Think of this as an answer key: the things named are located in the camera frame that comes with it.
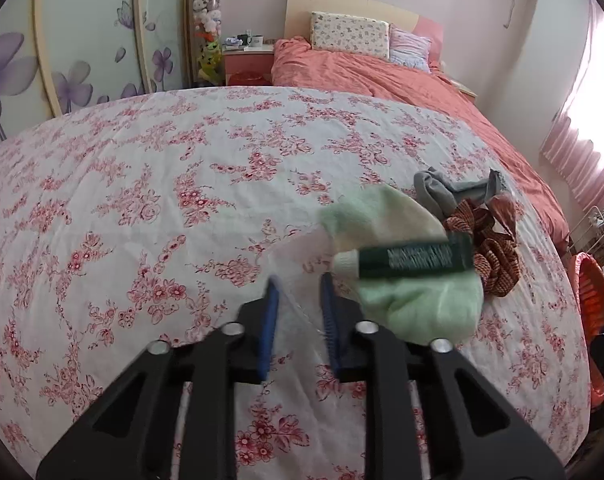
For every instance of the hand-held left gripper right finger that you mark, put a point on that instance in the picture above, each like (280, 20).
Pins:
(330, 332)

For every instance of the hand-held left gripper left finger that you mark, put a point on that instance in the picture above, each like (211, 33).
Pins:
(269, 332)

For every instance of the clear plastic wrapper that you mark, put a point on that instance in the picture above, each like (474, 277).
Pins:
(297, 267)

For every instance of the orange plastic laundry basket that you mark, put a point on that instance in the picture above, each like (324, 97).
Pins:
(589, 280)

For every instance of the light green sock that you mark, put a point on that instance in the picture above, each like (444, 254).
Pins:
(422, 305)

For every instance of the dark green tube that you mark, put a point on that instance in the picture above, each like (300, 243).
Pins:
(417, 259)

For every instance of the orange patterned scrunchie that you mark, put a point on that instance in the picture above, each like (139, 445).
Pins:
(497, 260)

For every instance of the grey cloth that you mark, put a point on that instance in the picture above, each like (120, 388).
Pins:
(432, 190)

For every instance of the red floral tablecloth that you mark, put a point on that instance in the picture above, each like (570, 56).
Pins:
(131, 185)

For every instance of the pink curtain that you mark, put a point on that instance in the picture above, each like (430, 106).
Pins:
(577, 160)

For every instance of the bed with orange duvet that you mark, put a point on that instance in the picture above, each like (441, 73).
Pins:
(382, 80)

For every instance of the pink nightstand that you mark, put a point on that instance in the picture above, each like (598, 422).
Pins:
(247, 62)

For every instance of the beige nightstand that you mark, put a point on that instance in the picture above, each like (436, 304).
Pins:
(464, 88)

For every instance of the white mug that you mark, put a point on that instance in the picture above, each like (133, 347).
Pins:
(257, 40)

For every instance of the dark mug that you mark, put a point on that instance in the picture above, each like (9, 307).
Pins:
(243, 40)

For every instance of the pink striped pillow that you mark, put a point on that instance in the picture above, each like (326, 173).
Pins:
(409, 49)

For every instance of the floral pillow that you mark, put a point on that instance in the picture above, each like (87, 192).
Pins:
(349, 34)

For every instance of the plush toy display tube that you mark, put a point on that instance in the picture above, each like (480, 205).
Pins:
(207, 25)

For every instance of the beige and pink headboard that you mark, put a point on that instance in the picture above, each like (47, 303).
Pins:
(342, 2)

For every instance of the wardrobe with purple flowers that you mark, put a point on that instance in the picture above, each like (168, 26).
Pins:
(81, 35)

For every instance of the air conditioner pipe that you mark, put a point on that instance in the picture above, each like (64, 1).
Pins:
(519, 0)

